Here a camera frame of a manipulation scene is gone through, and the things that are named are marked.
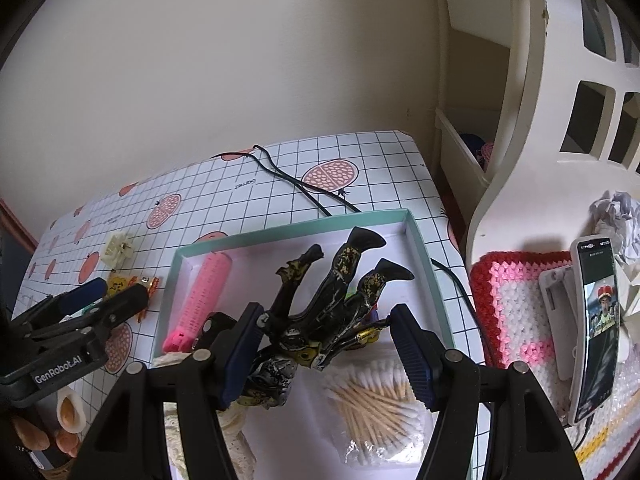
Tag white phone stand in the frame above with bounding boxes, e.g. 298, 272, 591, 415
537, 265, 587, 382

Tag black gold action figure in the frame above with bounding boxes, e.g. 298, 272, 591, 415
237, 226, 416, 408

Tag small multicoloured toy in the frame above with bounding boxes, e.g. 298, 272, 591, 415
350, 287, 388, 328

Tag blue cloth item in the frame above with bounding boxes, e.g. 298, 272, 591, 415
459, 132, 485, 161

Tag yellow snack packet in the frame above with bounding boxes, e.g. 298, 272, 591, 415
107, 273, 162, 322

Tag pink hair roller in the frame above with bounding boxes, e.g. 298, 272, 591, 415
161, 252, 234, 354

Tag black cable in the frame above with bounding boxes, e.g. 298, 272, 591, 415
210, 145, 493, 366

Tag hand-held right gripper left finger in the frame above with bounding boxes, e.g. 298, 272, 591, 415
65, 302, 268, 480

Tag pink white crocheted mat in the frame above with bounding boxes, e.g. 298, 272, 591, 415
467, 250, 640, 480

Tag teal rimmed white box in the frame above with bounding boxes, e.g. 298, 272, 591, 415
151, 208, 485, 480

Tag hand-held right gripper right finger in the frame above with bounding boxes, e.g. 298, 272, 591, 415
389, 304, 586, 480

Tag white plastic clip part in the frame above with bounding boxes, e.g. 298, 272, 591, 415
103, 232, 135, 266

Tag bag of cotton swabs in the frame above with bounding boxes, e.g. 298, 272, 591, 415
322, 362, 428, 466

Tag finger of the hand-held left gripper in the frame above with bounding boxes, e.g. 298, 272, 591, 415
10, 277, 108, 333
30, 284, 151, 347

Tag white wooden shelf rack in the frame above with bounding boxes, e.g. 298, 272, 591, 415
431, 0, 640, 261

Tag beige yarn tassel bundle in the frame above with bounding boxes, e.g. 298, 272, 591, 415
162, 350, 258, 480

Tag crumpled white paper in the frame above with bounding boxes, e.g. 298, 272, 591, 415
587, 190, 640, 361

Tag smartphone with lit screen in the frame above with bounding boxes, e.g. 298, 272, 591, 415
569, 235, 625, 427

